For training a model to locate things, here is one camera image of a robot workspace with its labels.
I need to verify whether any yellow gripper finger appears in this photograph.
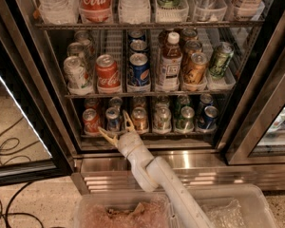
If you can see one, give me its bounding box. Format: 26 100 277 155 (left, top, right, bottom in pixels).
123 110 135 132
98 127 119 147

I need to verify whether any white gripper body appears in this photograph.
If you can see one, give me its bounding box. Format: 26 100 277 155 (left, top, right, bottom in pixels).
118 131 159 192

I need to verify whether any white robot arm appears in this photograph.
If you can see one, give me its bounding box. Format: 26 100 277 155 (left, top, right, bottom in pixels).
99 111 215 228

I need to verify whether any front red bull can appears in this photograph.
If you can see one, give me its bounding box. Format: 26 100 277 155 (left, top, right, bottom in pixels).
105 107 121 132

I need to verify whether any red bull can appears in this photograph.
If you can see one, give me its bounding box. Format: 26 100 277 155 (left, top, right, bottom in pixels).
109 97 123 111
105 107 121 132

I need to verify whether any front orange can bottom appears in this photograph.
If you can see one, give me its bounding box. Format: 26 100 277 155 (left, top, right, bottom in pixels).
131 107 149 133

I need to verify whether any orange can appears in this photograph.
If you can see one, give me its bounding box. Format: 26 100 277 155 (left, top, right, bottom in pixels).
133 96 147 108
131 107 149 133

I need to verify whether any rear red bull can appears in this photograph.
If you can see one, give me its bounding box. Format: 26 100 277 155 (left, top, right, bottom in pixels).
109 97 123 111

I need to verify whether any rear orange can bottom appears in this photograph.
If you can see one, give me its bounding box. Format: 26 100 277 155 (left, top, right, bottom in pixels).
133 96 147 108

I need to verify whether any front red coke can bottom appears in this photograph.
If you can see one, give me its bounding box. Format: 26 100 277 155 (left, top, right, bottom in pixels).
83 108 102 136

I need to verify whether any red coke can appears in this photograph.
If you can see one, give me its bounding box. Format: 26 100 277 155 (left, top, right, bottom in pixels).
84 98 101 113
83 108 102 136

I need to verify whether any front white can bottom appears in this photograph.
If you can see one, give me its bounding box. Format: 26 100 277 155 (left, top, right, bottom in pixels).
153 106 172 134

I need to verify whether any white can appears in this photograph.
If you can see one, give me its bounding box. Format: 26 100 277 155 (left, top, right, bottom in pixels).
155 96 170 108
153 106 172 134

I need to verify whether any rear red coke can bottom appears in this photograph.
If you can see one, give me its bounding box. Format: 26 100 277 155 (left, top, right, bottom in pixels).
84 98 101 113

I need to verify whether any rear white can bottom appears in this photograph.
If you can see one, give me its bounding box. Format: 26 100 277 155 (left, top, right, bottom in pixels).
155 96 170 108

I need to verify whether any red coke can middle shelf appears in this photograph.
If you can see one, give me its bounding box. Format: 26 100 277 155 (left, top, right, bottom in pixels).
96 54 121 94

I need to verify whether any front blue pepsi can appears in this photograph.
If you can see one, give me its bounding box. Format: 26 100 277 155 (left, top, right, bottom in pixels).
126 53 151 92

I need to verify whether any front green can bottom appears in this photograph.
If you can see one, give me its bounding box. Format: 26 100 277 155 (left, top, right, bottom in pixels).
175 106 195 133

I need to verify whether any green can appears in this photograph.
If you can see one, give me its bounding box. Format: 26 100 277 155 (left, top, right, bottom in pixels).
175 106 195 133
175 95 191 112

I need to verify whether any front white can middle shelf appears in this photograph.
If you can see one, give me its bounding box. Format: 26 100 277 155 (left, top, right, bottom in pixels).
64 56 93 95

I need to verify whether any white can shelf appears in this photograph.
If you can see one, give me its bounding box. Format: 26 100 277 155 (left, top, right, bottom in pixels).
64 56 93 95
74 30 95 58
67 42 86 61

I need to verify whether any rear green can bottom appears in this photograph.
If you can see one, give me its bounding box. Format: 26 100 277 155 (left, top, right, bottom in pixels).
175 95 191 112

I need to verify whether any rear blue can bottom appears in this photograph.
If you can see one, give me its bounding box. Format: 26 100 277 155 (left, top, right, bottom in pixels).
199 94 213 111

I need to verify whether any front gold can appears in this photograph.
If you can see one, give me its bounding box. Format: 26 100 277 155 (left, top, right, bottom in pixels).
183 52 209 91

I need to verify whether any gold can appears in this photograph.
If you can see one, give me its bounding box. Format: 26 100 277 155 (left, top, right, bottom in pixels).
180 28 199 43
182 40 203 65
183 52 209 91

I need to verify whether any front blue can bottom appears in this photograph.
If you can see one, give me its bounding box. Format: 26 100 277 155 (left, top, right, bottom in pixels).
197 105 219 131

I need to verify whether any open glass fridge door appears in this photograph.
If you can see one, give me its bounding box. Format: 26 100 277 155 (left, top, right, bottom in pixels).
0 0 74 187

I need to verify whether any green can middle shelf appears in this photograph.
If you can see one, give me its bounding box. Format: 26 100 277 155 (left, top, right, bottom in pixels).
209 42 234 79

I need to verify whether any large coke bottle top shelf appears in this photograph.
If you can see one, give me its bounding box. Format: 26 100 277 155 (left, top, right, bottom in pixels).
79 0 112 23

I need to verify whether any closed right fridge door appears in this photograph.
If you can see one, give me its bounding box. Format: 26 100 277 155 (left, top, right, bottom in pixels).
218 0 285 165

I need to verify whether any tea bottle white cap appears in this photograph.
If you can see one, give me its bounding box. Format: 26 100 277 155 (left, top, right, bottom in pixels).
157 31 182 91

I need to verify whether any clear bin with pink wrap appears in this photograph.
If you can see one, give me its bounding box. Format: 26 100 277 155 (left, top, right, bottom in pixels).
73 192 174 228

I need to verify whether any clear water bottle centre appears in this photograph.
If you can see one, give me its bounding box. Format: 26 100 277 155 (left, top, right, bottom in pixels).
118 0 151 24

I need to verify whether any clear water bottle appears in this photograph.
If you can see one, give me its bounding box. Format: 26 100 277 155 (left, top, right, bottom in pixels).
118 0 151 24
39 0 79 25

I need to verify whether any clear bin with bubble wrap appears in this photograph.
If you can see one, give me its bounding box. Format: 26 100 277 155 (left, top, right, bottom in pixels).
174 184 278 228

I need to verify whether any clear water bottle left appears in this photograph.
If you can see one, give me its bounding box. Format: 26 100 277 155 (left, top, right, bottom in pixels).
39 0 79 25

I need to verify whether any black floor cable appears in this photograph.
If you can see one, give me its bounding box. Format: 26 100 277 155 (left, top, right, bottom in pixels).
0 95 46 228

